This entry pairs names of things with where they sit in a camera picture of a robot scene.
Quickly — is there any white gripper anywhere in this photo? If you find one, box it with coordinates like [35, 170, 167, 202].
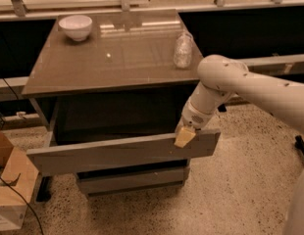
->
[175, 100, 213, 148]

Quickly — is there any grey top drawer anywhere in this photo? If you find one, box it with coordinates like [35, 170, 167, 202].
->
[26, 99, 221, 177]

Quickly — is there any grey drawer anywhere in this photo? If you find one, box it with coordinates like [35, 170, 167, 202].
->
[26, 99, 221, 177]
[76, 166, 189, 196]

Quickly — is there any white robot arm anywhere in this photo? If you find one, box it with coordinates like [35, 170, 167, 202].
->
[175, 55, 304, 235]

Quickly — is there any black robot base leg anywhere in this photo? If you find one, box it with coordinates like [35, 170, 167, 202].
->
[295, 135, 304, 157]

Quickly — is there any grey drawer cabinet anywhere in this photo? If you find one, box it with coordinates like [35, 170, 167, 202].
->
[21, 8, 205, 199]

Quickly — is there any grey bottom drawer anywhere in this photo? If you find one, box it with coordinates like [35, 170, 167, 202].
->
[76, 166, 189, 196]

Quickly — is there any black right stand foot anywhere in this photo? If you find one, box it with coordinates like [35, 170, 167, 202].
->
[218, 104, 227, 113]

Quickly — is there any black stand foot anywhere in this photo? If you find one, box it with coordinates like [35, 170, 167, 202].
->
[218, 104, 227, 113]
[36, 176, 52, 202]

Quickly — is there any clear plastic bottle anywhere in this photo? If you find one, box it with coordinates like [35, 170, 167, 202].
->
[174, 31, 193, 69]

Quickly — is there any white ceramic bowl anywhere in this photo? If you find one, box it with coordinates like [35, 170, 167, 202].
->
[59, 15, 93, 41]

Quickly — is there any black left stand foot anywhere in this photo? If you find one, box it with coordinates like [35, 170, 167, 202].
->
[36, 176, 52, 202]

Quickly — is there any cardboard box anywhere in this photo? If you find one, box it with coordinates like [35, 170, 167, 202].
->
[0, 130, 38, 231]

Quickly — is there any black cable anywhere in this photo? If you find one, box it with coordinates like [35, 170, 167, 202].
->
[0, 169, 45, 235]

